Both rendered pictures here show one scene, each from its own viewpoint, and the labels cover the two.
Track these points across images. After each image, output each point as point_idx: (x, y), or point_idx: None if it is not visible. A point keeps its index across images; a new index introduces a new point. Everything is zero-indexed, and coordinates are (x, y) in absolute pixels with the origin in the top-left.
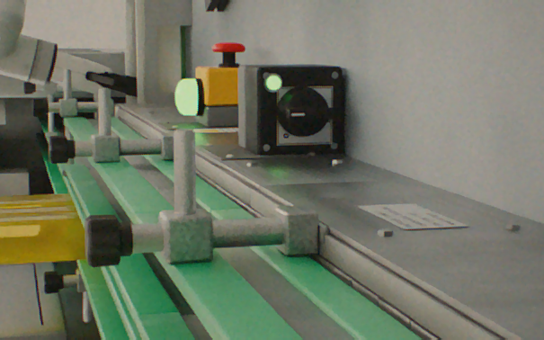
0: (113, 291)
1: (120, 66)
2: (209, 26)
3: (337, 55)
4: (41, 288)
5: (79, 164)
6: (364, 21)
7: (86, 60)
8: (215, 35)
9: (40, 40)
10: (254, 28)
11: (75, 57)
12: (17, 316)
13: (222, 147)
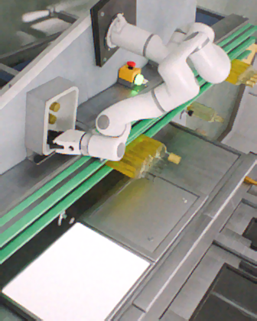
0: None
1: None
2: (80, 77)
3: None
4: (117, 189)
5: (68, 180)
6: (163, 34)
7: (76, 131)
8: (87, 76)
9: (94, 134)
10: (119, 57)
11: (79, 133)
12: (140, 180)
13: None
